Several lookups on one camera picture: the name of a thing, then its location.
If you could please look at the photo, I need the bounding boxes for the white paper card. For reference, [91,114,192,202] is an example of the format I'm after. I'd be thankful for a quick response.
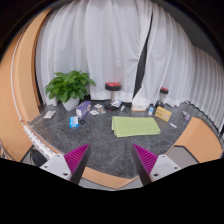
[43,111,56,119]

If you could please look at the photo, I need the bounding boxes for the white curtain right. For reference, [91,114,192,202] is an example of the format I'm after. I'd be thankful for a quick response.
[133,0,224,128]

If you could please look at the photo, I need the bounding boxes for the white curtain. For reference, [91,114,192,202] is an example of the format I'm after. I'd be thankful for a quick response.
[133,0,224,128]
[36,0,152,102]

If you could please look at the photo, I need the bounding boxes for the small white blue bottle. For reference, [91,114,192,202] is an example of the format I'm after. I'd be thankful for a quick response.
[148,106,154,116]

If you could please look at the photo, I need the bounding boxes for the white curtain left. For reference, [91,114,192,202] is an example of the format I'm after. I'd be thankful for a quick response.
[36,0,152,102]

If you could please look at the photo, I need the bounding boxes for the green folded towel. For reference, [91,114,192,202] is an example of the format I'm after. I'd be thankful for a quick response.
[112,116,160,137]

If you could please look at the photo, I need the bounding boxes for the yellow cardboard box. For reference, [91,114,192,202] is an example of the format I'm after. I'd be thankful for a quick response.
[155,106,172,122]

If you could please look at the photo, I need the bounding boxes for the red black stool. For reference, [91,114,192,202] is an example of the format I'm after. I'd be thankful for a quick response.
[155,87,169,107]
[104,82,122,111]

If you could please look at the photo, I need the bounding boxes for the green potted plant white pot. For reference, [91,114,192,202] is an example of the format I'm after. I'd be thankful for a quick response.
[45,70,96,111]

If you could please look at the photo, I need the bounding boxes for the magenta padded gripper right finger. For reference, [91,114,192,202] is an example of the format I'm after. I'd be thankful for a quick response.
[131,144,181,186]

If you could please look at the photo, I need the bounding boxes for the red black stool left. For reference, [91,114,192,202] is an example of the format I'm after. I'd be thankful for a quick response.
[104,82,122,111]

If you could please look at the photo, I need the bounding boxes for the white flat box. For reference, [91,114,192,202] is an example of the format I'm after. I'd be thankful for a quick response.
[131,103,147,112]

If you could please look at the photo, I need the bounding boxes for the black round lid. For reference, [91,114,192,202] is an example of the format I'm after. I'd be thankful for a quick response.
[79,119,85,125]

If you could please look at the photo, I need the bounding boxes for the red black stool right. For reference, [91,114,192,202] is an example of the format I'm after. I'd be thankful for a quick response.
[155,87,169,107]

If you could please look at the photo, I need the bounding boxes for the small purple item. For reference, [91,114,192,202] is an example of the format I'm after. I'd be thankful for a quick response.
[182,111,190,120]

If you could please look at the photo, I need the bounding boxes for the small blue white box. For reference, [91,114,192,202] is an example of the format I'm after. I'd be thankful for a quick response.
[69,116,79,128]

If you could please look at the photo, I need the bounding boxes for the small paper packets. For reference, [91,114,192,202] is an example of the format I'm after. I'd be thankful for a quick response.
[90,104,106,116]

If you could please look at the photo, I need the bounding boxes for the purple white box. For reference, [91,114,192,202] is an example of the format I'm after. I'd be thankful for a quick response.
[76,101,91,118]

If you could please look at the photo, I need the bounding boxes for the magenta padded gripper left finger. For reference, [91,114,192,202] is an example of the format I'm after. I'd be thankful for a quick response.
[41,144,91,185]

